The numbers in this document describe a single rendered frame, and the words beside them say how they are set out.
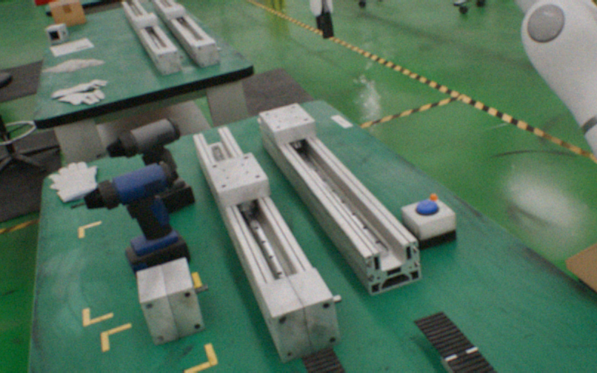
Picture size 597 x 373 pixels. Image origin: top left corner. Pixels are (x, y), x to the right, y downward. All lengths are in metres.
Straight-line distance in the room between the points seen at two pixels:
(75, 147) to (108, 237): 1.25
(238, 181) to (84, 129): 1.47
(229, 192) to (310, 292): 0.39
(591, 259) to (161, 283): 0.72
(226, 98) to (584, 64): 1.86
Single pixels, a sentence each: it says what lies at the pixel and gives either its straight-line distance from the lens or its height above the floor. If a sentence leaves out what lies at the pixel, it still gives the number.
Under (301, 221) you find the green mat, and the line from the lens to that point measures 1.36.
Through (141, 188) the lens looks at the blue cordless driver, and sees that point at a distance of 1.23.
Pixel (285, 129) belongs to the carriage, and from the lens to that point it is 1.54.
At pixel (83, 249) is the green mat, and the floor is 0.78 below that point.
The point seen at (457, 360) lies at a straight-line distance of 0.94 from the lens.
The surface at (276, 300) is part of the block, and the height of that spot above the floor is 0.87.
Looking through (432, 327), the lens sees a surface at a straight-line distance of 0.99.
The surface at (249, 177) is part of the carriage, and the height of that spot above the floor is 0.90.
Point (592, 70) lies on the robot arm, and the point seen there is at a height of 1.09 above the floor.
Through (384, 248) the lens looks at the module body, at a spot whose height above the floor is 0.84.
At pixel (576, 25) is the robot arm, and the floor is 1.17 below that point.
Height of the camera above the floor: 1.46
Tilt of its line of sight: 27 degrees down
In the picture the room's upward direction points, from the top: 10 degrees counter-clockwise
